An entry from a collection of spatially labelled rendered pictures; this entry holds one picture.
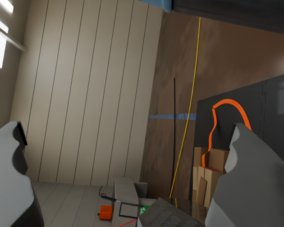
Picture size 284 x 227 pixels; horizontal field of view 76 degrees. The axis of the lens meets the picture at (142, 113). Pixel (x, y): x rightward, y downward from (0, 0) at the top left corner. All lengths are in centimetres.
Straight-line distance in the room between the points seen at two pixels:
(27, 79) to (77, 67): 146
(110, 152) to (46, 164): 189
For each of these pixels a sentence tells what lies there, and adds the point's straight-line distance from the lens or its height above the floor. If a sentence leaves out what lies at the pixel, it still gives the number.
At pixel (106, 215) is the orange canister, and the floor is 97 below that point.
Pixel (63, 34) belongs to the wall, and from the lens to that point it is 645.
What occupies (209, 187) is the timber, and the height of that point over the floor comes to 24.
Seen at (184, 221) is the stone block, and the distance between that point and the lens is 125.
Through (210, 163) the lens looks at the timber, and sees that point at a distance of 199.
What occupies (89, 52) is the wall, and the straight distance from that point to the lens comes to 615.
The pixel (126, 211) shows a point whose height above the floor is 61.
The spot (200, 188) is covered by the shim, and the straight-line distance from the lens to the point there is 193.
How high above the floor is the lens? 117
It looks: 9 degrees down
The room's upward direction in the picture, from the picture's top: 82 degrees counter-clockwise
